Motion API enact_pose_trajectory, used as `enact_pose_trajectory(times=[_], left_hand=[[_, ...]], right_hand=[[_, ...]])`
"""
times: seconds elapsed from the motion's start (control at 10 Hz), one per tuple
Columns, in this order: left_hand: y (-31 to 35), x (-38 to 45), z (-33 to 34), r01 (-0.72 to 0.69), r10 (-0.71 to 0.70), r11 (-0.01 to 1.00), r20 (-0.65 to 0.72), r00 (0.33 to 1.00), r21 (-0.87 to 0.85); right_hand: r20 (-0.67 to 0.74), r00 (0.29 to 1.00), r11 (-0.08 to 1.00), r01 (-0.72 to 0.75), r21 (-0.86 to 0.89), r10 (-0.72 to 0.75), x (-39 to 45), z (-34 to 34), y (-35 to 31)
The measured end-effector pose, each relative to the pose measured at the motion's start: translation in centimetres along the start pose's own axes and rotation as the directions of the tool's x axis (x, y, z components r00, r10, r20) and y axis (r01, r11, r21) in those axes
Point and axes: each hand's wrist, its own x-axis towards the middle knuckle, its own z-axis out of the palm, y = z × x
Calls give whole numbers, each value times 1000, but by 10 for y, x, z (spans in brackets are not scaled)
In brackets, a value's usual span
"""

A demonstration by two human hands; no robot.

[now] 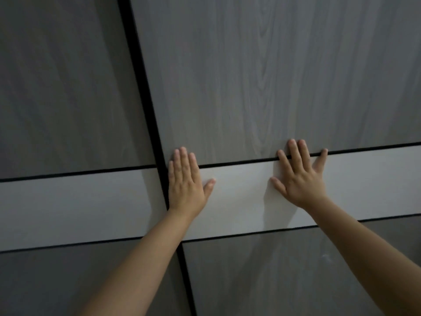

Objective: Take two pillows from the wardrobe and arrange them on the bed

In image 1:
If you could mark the person's left hand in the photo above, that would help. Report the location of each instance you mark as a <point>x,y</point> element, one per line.
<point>187,187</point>

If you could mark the person's right hand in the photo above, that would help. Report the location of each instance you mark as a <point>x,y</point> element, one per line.
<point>302,184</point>

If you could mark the grey wardrobe sliding door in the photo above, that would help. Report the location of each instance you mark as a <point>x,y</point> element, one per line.
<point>263,78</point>
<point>65,95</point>

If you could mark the person's left forearm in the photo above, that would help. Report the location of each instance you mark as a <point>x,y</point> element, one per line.
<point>141,266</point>

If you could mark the person's right forearm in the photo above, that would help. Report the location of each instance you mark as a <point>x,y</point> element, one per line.
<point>368,256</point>

